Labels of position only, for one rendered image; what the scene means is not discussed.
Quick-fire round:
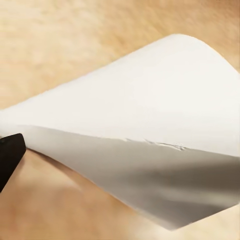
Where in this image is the paper coffee filter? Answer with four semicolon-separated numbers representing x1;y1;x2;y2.
0;34;240;231

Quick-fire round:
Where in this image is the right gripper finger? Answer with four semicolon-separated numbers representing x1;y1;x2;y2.
0;133;27;193

